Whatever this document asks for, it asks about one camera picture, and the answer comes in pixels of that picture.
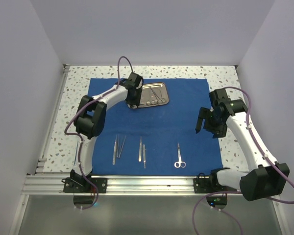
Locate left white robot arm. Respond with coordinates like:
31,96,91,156
70,72,144,192

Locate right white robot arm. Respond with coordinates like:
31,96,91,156
195,88,290,201

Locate steel surgical scissors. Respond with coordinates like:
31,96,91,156
174,143,186,168

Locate steel instrument tray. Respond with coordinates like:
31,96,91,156
128,82,170,109

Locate purple cable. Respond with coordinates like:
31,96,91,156
192,86,294,235
64,56,134,210

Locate thin steel tweezers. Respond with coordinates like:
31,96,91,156
118,135,126,158

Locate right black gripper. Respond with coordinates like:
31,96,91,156
196,107,227,139

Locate blue surgical cloth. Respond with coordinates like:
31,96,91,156
92,79,222,176

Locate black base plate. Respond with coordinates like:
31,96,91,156
193,173,237,194
61,178,108,193

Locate aluminium mounting rail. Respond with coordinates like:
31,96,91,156
21,171,280,196

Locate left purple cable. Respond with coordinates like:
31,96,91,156
64,56,134,210

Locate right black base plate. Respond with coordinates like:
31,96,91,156
193,173,237,194

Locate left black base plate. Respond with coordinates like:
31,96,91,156
61,178,108,193

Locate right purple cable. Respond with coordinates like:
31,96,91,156
192,86,294,235

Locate surgical instruments in tray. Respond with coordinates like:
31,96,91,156
146,86,167,106

